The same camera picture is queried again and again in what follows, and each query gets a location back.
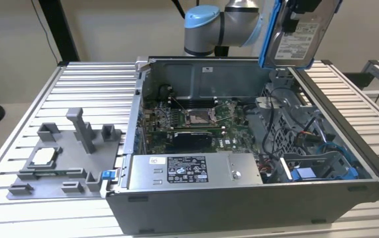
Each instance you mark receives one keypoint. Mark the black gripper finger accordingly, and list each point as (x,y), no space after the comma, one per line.
(292,23)

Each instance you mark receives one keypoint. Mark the hard disk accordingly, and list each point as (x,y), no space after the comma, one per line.
(295,49)

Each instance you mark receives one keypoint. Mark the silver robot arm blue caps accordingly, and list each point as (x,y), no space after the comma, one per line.
(206,32)

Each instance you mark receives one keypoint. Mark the grey metal disk bay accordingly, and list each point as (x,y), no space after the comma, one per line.
(308,158)

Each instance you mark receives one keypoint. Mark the black RAM slot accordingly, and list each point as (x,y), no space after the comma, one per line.
(192,105)
(192,101)
(192,98)

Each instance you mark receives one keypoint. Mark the black plastic drive cage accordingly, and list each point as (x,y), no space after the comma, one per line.
(286,138)

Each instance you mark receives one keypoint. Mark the metal locking lever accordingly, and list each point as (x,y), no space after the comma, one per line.
(179,103)

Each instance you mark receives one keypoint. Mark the CPU socket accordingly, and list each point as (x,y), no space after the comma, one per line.
(198,118)

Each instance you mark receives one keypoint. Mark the green motherboard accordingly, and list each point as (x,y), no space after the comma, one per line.
(235,138)

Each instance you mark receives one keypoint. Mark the long expansion slot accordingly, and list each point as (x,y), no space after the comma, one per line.
(196,128)

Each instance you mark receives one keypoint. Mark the black graphics card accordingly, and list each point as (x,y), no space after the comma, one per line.
(191,142)

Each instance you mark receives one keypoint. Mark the blue plastic bay clip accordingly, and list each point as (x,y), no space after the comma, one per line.
(303,173)

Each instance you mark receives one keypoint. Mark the silver power supply unit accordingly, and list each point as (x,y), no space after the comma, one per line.
(143,173)

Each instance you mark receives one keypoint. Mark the grey open PC case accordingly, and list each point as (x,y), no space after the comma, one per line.
(210,210)

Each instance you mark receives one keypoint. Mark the blue case latch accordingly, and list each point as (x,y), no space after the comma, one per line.
(108,174)

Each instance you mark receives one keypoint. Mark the grey plastic parts rack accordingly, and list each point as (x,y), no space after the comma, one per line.
(63,158)

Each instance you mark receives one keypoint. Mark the silver CPU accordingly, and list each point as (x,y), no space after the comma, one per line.
(43,156)

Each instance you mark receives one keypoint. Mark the green RAM stick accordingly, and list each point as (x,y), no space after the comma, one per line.
(52,172)

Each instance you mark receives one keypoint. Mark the black table bracket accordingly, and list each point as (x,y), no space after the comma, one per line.
(358,79)

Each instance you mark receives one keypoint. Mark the silver metal bracket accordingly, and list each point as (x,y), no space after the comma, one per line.
(264,102)

